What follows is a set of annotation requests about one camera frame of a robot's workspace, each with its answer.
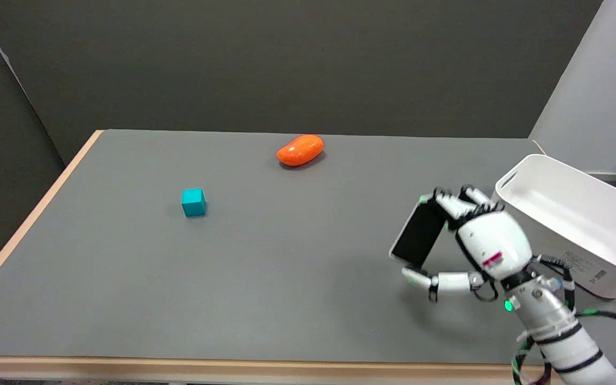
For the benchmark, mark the teal cube block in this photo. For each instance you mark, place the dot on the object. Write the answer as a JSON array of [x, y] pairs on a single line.
[[193, 202]]

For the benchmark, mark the black smartphone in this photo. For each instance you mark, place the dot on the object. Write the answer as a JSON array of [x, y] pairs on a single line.
[[419, 234]]

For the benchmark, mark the orange mango toy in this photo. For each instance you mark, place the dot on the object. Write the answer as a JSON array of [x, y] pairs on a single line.
[[300, 149]]

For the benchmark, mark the white plastic box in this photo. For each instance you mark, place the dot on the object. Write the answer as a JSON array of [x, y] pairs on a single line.
[[572, 224]]

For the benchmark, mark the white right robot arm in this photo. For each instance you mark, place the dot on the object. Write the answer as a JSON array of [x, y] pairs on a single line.
[[559, 331]]

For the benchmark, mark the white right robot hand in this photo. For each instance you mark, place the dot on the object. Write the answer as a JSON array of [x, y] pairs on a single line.
[[492, 243]]

